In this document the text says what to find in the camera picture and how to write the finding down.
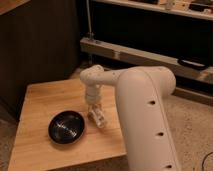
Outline wooden shelf with items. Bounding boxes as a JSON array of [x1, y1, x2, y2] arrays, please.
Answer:
[[92, 0, 213, 21]]

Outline black ceramic bowl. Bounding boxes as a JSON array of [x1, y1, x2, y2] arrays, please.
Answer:
[[48, 111, 85, 144]]

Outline light wooden table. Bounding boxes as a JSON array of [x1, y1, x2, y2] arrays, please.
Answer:
[[8, 79, 125, 171]]

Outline long wooden bench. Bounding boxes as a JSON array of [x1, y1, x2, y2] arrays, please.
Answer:
[[80, 37, 213, 85]]

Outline black flat object on bench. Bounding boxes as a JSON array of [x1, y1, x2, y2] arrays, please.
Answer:
[[177, 59, 210, 71]]

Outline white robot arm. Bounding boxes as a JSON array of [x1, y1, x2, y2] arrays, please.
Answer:
[[80, 65, 182, 171]]

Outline metal pole with base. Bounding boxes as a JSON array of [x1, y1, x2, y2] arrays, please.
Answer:
[[86, 0, 94, 41]]

